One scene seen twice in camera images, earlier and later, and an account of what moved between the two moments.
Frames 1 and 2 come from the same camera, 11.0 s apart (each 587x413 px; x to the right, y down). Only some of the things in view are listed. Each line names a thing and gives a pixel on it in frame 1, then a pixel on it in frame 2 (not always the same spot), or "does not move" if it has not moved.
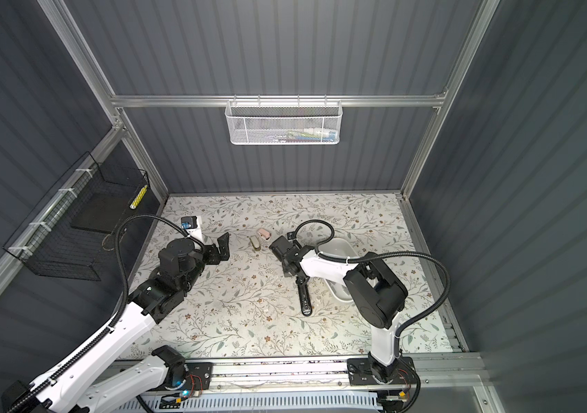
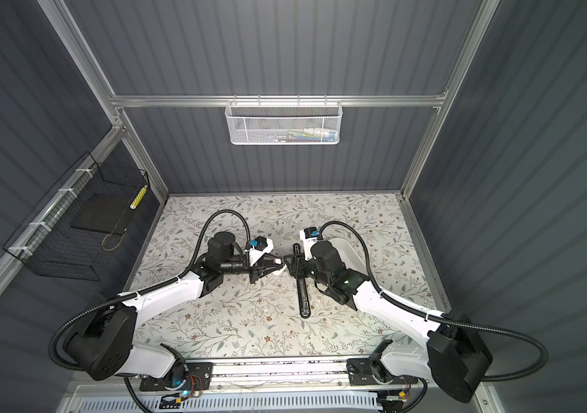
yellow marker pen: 136,200 does not move
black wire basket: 71,232 does not move
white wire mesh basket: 280,122 does not move
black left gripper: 214,258 → 258,268
